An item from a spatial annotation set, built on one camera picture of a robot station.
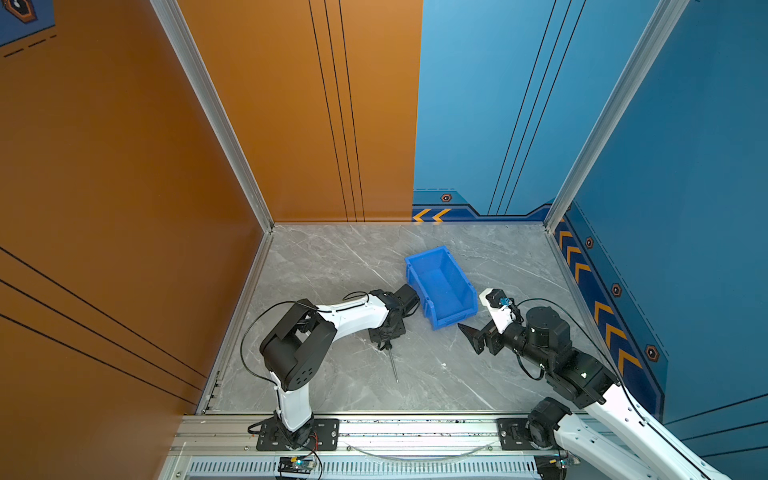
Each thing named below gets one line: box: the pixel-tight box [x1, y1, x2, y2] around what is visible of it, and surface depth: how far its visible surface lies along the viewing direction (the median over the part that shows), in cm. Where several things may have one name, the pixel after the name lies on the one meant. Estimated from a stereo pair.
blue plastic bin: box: [404, 245, 479, 331], surface depth 99 cm
